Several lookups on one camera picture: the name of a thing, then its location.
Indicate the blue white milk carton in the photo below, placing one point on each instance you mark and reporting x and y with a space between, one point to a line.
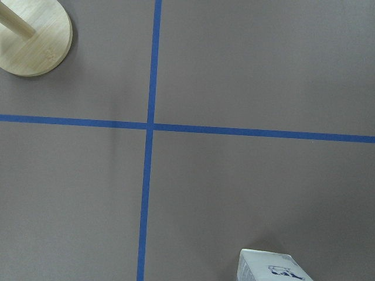
262 265

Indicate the wooden cup tree stand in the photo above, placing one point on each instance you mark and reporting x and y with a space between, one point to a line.
36 36

